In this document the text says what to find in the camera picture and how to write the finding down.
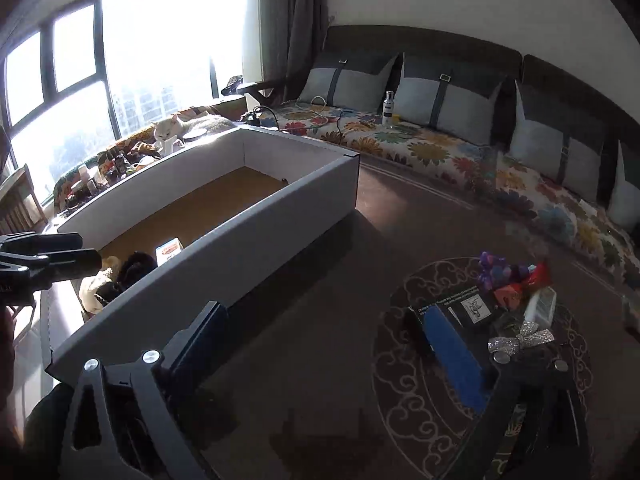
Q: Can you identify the brown padded headboard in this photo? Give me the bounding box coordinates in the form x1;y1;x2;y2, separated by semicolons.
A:
322;25;640;171

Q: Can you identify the grey strapped pillow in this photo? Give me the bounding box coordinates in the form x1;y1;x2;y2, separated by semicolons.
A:
395;52;508;146
607;140;640;231
507;80;621;203
297;50;401;113

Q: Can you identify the large white cardboard box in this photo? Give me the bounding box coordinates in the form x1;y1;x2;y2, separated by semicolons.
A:
44;126;361;386

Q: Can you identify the white cat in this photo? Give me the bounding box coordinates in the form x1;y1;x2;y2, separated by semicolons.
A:
151;114;236;153

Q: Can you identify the black cable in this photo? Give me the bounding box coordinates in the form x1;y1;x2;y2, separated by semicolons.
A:
245;105;351;146

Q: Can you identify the purple plush toy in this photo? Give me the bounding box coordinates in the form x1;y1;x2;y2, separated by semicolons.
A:
475;251;528;286

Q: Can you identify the wooden slatted chair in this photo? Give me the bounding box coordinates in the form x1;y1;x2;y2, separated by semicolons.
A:
0;162;48;236

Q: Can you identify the grey curtain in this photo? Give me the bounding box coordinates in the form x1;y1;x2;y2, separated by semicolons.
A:
257;0;331;106

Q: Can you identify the silver glitter bow clip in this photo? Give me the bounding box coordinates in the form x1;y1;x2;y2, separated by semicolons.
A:
487;320;556;353

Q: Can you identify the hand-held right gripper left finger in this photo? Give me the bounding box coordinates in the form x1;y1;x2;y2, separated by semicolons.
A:
57;301;231;480

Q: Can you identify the dark wooden chair armrest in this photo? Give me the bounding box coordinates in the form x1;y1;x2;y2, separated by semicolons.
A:
221;76;281;106

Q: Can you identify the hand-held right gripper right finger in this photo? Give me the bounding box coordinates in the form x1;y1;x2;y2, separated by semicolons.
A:
422;304;591;480

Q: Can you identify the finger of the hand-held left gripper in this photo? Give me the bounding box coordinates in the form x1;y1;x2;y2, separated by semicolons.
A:
20;249;103;291
0;231;84;259

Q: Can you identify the black rectangular box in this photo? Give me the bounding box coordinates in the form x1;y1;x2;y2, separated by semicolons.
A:
404;285;497;356

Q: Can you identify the black glove white stitching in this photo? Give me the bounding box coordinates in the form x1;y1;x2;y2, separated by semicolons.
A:
92;280;126;311

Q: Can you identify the small pink box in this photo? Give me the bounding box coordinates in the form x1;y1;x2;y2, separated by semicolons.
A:
492;282;526;308

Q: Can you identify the red snack packet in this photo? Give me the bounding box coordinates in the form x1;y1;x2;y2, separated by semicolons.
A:
520;260;551;291

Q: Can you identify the sofa with floral cover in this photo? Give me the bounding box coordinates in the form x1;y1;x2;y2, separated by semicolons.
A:
52;102;640;281

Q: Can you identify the white charging cable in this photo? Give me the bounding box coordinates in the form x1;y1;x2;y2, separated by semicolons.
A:
295;95;333;123

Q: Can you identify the clutter of small toiletries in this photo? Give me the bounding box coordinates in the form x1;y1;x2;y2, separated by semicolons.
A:
60;140;166;201

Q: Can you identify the brown patterned glass desktop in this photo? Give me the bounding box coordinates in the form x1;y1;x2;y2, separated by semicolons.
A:
15;152;640;480

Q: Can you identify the large window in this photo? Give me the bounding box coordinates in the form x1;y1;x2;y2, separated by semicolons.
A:
0;0;251;201

